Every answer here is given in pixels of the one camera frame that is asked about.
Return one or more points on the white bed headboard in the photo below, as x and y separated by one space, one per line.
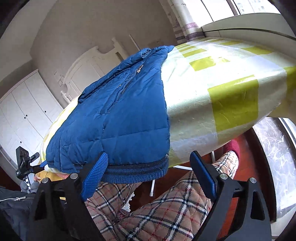
87 67

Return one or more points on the dark framed window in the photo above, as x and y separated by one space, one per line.
245 5

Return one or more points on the wall switch panel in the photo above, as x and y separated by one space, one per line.
60 81

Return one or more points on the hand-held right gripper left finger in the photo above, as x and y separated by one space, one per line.
96 176

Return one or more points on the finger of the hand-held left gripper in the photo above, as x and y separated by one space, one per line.
42 165
34 156

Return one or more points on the black zipped jacket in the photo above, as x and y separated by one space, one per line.
13 208

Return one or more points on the white wall pipe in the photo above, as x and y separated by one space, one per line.
134 42

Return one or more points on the person's left hand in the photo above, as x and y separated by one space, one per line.
33 185

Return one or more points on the white table leg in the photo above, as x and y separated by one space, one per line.
214 156
152 187

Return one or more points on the white window sill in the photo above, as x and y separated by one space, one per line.
242 25

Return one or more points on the yellow floral bedsheet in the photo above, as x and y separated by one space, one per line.
54 176

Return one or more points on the silver patterned mat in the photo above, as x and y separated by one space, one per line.
272 150

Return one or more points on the yellow checked cloth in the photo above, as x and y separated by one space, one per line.
219 81

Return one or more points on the printed beige curtain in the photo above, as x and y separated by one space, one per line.
187 20

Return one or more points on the white wardrobe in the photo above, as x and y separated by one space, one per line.
27 104

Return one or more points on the plaid pants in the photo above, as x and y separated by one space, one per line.
166 213

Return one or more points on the dark red fuzzy sock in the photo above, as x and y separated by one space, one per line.
231 146

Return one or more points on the blue quilted jacket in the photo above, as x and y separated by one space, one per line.
115 115

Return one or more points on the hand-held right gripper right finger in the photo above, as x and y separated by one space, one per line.
203 176

